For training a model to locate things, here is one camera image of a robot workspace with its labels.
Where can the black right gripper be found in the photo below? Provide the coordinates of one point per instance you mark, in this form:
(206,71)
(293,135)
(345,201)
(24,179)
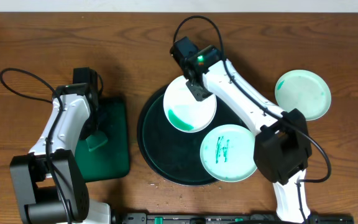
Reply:
(199,95)

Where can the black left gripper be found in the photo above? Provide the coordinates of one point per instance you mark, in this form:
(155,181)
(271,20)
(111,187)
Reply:
(91,131)

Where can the white plate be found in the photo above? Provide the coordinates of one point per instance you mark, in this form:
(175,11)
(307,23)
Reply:
(227,153)
(305,91)
(183,111)

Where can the green scrub sponge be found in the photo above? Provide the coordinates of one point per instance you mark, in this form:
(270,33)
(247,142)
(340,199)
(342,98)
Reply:
(96,140)

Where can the white plate top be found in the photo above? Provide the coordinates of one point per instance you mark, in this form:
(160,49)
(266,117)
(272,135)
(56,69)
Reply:
(305,91)

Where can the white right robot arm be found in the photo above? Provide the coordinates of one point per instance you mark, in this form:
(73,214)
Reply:
(282,146)

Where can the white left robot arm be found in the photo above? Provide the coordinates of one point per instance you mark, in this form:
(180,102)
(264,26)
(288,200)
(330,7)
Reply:
(48,183)

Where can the rectangular green water tray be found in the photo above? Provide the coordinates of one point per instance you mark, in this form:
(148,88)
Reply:
(110,161)

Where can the round black serving tray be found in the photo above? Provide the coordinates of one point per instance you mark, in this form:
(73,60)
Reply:
(173,154)

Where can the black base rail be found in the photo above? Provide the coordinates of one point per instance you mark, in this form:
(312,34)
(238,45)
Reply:
(143,218)

